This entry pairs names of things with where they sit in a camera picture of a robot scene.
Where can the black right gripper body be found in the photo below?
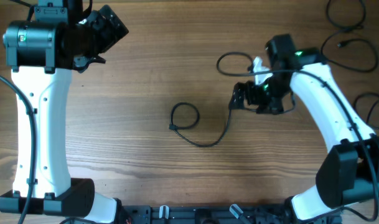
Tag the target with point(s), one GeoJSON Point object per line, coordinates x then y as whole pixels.
{"type": "Point", "coordinates": [267, 95]}

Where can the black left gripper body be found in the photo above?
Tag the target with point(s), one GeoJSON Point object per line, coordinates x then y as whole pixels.
{"type": "Point", "coordinates": [98, 37]}

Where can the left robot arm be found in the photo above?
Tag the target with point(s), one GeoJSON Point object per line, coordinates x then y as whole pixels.
{"type": "Point", "coordinates": [57, 39]}

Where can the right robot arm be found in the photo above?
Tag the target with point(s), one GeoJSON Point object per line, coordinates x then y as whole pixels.
{"type": "Point", "coordinates": [350, 172]}

